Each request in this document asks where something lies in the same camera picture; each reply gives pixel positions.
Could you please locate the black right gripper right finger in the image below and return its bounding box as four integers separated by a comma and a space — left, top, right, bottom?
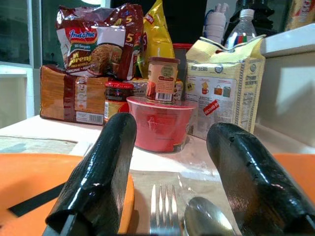
206, 122, 315, 236

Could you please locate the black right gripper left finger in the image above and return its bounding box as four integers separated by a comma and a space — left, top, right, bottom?
45, 112, 138, 236

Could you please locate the orange plate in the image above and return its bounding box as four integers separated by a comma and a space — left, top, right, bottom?
0, 152, 135, 236

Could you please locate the beige tablecloth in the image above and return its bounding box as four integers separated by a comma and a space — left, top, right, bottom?
0, 134, 243, 236

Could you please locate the silver spoon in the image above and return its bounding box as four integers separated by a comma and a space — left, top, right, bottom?
183, 196, 237, 236

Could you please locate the long black tape strip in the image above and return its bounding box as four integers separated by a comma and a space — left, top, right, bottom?
8, 181, 66, 217

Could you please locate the silver fork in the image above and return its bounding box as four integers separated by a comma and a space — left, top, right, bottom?
149, 183, 182, 236

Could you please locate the red instant noodle bowl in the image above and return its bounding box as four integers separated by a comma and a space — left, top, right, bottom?
126, 95, 198, 153

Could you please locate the red-lidded sauce jar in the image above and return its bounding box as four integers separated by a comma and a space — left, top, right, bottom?
103, 81, 135, 125

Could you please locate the brown orange food package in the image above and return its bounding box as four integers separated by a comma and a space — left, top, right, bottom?
39, 65, 110, 126

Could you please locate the brown-lidded drink powder canister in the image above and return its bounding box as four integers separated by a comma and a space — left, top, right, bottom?
145, 56, 181, 103

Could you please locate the small yellow printed packet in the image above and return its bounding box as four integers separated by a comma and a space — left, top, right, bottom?
173, 80, 184, 101

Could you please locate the Indomie noodle multipack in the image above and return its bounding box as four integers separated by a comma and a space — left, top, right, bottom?
55, 2, 145, 81

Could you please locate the yellow snack bag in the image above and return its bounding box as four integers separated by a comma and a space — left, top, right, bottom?
136, 0, 176, 79

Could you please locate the clear water bottle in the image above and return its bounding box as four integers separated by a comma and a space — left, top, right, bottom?
223, 8, 258, 50

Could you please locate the white plastic bottle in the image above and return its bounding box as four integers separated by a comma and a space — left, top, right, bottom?
202, 2, 231, 45

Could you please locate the yellow patterned package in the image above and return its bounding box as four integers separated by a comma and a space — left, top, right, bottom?
285, 0, 315, 31

